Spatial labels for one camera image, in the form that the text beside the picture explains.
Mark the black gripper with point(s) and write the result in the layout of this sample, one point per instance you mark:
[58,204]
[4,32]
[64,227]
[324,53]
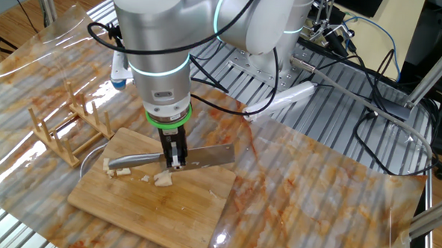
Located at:
[172,135]

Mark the steel cleaver knife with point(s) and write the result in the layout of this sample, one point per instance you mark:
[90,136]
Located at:
[212,157]

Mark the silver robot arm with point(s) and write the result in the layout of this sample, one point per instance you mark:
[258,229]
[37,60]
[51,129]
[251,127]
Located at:
[153,42]

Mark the small lotus root crumb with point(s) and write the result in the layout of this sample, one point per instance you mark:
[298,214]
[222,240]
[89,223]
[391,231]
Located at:
[145,178]

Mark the bamboo cutting board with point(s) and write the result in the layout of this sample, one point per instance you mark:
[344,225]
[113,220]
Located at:
[172,219]

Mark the metal bowl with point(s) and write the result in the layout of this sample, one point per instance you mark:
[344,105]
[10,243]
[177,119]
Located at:
[86,159]

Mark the wooden peg rack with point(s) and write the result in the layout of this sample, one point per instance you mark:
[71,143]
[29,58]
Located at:
[72,158]

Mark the clear plastic wrap roll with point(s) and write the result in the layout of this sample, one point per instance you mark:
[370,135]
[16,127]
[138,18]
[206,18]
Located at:
[293,95]

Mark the marble pattern plastic sheet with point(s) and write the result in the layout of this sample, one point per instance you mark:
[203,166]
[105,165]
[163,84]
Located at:
[333,203]

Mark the beige board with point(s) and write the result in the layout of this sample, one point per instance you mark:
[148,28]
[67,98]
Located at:
[377,45]

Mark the black monitor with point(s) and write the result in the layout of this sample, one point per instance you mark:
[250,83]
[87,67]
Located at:
[361,3]

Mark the black caster wheel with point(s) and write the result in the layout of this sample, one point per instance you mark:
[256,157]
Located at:
[440,172]

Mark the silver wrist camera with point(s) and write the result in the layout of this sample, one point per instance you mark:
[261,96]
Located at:
[118,74]

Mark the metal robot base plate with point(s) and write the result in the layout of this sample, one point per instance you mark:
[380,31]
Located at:
[253,71]

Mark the aluminium frame post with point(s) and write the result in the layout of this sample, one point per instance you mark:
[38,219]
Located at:
[47,0]
[436,70]
[437,215]

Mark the grey post foot bracket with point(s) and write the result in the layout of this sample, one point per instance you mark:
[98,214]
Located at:
[391,109]

